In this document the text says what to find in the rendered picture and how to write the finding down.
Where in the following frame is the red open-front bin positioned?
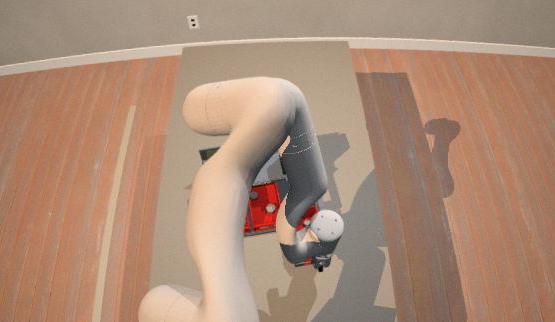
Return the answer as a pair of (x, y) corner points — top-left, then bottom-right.
(249, 182), (281, 231)
(244, 213), (251, 233)
(297, 206), (318, 266)

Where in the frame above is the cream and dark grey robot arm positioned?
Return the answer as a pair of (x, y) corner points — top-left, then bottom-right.
(138, 77), (344, 322)

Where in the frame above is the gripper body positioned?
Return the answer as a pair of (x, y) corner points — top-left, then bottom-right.
(311, 254), (331, 269)

